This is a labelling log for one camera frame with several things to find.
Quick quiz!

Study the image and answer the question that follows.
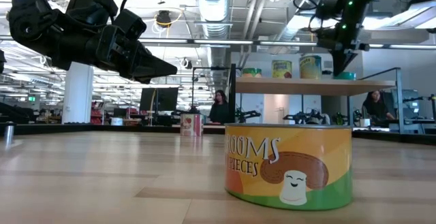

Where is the right arm's black gripper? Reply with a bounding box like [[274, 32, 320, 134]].
[[315, 26, 371, 78]]

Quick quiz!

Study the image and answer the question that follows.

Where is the left arm's black gripper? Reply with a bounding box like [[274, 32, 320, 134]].
[[85, 24, 178, 84]]

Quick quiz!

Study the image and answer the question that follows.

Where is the short teal can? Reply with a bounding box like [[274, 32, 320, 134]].
[[334, 71, 357, 81]]

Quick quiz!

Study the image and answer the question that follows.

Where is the tall yellow and blue can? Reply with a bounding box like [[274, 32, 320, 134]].
[[299, 54, 322, 80]]

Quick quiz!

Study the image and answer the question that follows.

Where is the yellow can with green print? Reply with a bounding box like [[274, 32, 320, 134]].
[[271, 60, 293, 80]]

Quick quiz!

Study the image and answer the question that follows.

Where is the white and red strawberry can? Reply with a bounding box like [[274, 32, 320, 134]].
[[180, 113, 204, 138]]

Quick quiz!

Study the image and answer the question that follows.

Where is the short orange mushrooms can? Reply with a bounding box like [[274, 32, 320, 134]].
[[223, 123, 354, 212]]

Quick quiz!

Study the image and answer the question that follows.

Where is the light wooden shelf board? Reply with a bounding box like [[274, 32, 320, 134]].
[[234, 77, 396, 97]]

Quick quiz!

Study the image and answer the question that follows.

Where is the wooden shelf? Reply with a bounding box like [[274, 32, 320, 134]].
[[228, 63, 405, 135]]

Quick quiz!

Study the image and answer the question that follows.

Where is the dark computer monitor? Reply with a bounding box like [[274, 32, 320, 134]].
[[139, 87, 179, 113]]

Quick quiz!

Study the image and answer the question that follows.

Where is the black ceiling fixture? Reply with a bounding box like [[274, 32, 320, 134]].
[[155, 10, 173, 28]]

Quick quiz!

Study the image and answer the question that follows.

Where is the person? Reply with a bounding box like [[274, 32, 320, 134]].
[[208, 89, 233, 125], [361, 90, 396, 122]]

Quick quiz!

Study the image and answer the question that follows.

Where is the long ceiling light strip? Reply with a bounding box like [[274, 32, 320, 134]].
[[138, 38, 318, 47]]

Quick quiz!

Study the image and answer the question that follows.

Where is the white pillar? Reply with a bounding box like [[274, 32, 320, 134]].
[[61, 61, 95, 125]]

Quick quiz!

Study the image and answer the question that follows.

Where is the grey background workstation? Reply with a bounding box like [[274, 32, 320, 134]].
[[388, 88, 436, 135]]

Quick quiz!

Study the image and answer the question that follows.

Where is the green and orange fruit can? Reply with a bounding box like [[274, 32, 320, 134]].
[[241, 67, 263, 79]]

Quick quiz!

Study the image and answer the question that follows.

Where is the silver metal cylinder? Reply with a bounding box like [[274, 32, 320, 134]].
[[3, 121, 16, 146]]

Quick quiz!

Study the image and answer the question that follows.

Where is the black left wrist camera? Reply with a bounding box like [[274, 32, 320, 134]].
[[113, 8, 148, 42]]

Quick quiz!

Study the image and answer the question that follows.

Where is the thin black tube frame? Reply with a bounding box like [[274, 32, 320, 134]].
[[191, 65, 233, 116]]

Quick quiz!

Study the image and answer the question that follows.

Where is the silver ventilation duct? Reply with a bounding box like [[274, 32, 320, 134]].
[[272, 0, 343, 48], [193, 0, 236, 92]]

